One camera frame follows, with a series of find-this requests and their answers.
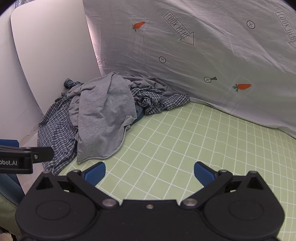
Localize patterned floor rug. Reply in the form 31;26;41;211
0;224;18;241

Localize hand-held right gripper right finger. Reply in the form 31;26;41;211
181;161;269;210

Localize blue denim cloth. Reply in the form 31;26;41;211
0;173;25;205

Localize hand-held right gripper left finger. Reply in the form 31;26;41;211
35;162;119;210

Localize white headboard panel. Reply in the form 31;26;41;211
10;0;105;116

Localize grey sweatpants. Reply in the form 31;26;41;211
69;72;175;164

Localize blue plaid shirt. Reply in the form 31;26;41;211
37;78;191;175

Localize dark blue garment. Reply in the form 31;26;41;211
135;104;145;123

